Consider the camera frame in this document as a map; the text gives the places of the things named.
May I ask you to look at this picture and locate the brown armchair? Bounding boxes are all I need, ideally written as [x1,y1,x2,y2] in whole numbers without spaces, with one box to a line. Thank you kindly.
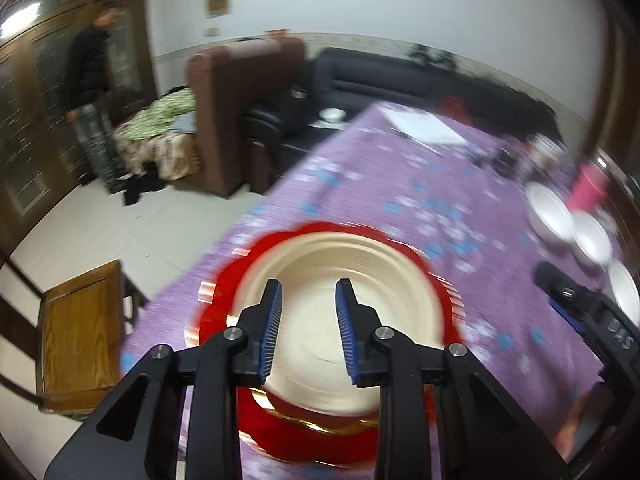
[187,37,306,196]

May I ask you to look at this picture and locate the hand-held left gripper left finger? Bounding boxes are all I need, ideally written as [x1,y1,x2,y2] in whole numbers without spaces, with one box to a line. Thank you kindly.
[44,279,283,480]

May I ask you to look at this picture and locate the dark cloth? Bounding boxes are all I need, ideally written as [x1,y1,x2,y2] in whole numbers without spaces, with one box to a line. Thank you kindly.
[122,175,166,206]

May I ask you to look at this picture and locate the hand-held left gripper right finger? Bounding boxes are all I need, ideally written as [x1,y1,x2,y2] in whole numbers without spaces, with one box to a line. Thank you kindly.
[335,278,568,480]

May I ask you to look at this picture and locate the white foam bowl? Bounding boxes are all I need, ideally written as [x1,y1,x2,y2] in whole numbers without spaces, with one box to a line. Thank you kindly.
[525,182,576,246]
[607,260,640,328]
[572,212,613,266]

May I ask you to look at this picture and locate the small red plate with sticker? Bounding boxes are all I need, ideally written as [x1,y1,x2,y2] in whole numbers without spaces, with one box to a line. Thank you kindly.
[225,390,383,433]

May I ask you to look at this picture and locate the wooden chair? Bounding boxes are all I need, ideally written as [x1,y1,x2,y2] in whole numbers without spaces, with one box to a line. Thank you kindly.
[0,247,151,416]

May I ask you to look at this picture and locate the black leather sofa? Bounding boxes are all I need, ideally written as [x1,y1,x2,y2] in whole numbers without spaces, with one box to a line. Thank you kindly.
[245,47,556,171]

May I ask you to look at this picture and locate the beige ribbed bowl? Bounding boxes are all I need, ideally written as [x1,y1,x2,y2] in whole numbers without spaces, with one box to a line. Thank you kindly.
[232,232,448,411]

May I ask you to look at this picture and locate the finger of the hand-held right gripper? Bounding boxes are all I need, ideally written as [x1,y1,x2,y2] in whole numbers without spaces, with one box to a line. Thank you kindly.
[534,261,601,332]
[547,299,583,333]

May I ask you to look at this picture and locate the large red glass plate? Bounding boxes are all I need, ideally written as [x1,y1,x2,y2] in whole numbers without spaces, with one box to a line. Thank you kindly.
[185,220,466,463]

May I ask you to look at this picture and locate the bottle with pink knitted sleeve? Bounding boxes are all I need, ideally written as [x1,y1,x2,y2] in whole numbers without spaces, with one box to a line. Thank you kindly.
[567,160,608,211]

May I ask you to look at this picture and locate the white paper notebook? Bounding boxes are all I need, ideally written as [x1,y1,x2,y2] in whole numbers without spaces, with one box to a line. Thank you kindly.
[385,107,463,146]

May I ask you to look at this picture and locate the purple floral tablecloth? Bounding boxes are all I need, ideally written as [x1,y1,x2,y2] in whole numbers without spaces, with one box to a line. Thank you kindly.
[120,102,640,480]

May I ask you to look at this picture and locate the green patterned blanket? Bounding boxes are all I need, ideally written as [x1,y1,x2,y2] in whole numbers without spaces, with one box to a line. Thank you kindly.
[115,87,201,181]

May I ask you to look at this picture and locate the dark wooden door frame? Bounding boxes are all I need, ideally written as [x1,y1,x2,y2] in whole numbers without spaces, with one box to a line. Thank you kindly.
[595,0,640,196]

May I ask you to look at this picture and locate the carved wooden doors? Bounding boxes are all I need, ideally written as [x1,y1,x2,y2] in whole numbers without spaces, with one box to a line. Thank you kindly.
[0,0,156,261]

